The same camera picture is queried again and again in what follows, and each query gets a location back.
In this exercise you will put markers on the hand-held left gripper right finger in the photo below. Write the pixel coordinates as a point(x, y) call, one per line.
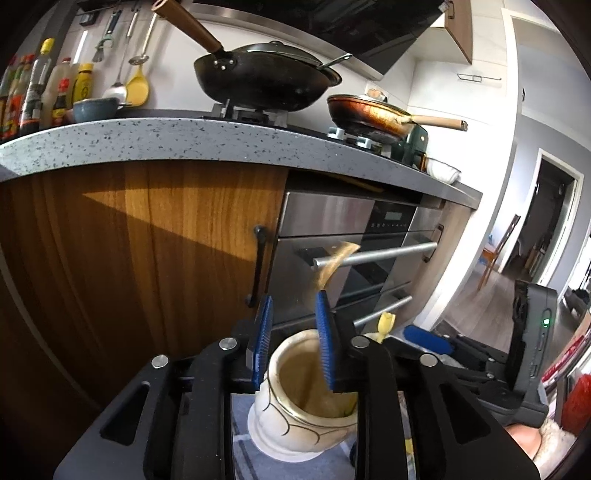
point(325, 341)

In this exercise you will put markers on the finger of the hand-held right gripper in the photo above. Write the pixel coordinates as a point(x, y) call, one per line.
point(427, 339)
point(480, 383)

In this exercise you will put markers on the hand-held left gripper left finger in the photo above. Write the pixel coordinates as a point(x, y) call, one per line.
point(262, 341)

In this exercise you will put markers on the wooden spatula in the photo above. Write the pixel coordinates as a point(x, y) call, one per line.
point(339, 256)

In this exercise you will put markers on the white ceramic utensil jar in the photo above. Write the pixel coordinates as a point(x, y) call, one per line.
point(277, 429)

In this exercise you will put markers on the person's right forearm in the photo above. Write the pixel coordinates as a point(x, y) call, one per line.
point(524, 441)

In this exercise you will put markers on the hanging kitchen utensils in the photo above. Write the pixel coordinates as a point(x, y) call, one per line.
point(115, 91)

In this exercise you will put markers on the red printed bag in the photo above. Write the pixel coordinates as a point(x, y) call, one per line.
point(579, 397)

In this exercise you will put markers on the pale wooden cabinet door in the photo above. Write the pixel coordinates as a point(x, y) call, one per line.
point(450, 249)

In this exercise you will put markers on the wooden chair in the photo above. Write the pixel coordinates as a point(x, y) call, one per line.
point(501, 251)

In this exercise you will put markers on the stainless steel oven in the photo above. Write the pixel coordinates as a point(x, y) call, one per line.
point(314, 217)

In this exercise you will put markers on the white bowl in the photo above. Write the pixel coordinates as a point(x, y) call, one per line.
point(443, 171)

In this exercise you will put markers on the dark green kettle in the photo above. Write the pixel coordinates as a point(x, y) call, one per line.
point(415, 144)

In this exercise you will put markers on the gas stove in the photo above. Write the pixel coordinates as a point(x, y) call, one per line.
point(277, 121)

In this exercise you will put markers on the speckled grey countertop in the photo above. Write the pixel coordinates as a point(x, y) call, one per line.
point(161, 138)

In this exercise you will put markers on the yellow hanging spatula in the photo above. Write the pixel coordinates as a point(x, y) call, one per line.
point(138, 87)

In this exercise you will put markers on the blue ceramic bowl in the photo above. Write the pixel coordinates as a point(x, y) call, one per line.
point(94, 110)

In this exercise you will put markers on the black wok lid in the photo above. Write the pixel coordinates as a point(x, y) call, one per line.
point(277, 51)

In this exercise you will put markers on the small dark sauce bottle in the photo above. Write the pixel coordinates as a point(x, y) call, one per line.
point(60, 106)

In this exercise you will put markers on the wooden upper cabinet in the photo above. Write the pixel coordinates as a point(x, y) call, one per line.
point(459, 27)

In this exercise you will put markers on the yellow squeeze bottle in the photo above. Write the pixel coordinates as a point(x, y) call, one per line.
point(83, 83)

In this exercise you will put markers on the black range hood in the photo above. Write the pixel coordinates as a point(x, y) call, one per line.
point(332, 23)

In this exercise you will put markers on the metal skimmer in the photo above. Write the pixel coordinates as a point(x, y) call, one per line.
point(143, 41)

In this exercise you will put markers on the cooking oil bottle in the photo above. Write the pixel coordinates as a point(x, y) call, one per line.
point(55, 78)

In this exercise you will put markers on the clear bottle with yellow cap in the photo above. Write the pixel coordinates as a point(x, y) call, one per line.
point(34, 92)

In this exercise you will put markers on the red label sauce bottle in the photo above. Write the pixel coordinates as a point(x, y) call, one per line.
point(11, 106)

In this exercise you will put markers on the metal towel rail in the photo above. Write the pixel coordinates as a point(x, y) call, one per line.
point(478, 77)

